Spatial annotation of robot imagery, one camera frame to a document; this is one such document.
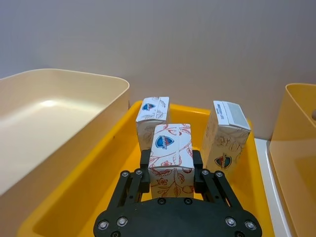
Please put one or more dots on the yellow plastic tray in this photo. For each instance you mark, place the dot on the yellow plastic tray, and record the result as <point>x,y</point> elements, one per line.
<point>93,177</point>

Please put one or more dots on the white box red floral print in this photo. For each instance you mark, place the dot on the white box red floral print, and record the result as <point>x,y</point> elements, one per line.
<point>170,153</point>

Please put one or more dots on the cream plastic bin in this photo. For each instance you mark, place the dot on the cream plastic bin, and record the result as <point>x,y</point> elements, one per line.
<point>49,118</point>

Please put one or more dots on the mustard yellow plastic bin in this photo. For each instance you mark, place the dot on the mustard yellow plastic bin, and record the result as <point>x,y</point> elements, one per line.
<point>293,160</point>

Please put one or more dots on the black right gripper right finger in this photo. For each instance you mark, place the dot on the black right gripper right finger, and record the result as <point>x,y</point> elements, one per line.
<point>198,172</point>

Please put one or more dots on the white box grey floral print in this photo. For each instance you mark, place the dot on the white box grey floral print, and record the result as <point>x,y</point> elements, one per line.
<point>151,118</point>
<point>227,143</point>

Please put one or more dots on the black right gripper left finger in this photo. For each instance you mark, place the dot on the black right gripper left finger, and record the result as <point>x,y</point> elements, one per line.
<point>144,172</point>

